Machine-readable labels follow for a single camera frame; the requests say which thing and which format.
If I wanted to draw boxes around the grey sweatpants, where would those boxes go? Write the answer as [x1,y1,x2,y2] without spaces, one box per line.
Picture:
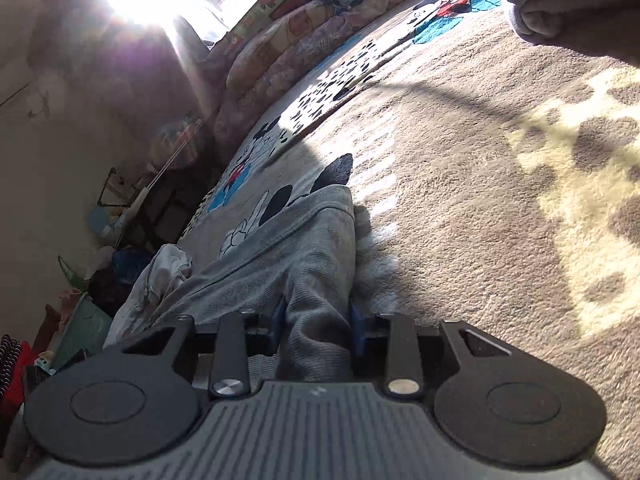
[156,184,356,382]

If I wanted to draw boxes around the stack of colourful clothes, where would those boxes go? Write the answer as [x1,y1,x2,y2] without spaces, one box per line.
[0,334,37,422]

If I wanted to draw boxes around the white folded garment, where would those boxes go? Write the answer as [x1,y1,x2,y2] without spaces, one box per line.
[103,244,192,349]

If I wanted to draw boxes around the cluttered dark side table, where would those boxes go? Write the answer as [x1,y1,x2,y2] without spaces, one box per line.
[86,116,219,252]

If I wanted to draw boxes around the Mickey Mouse brown blanket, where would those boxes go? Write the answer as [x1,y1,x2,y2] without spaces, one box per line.
[180,0,639,479]

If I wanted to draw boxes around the pink floral quilt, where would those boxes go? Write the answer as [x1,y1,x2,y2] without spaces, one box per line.
[213,0,406,162]

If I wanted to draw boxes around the yellow orange cartoon pillow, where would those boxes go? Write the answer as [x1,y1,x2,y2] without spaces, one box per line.
[226,0,335,98]

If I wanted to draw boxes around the colourful alphabet foam mat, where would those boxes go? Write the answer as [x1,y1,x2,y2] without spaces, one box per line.
[209,0,352,51]

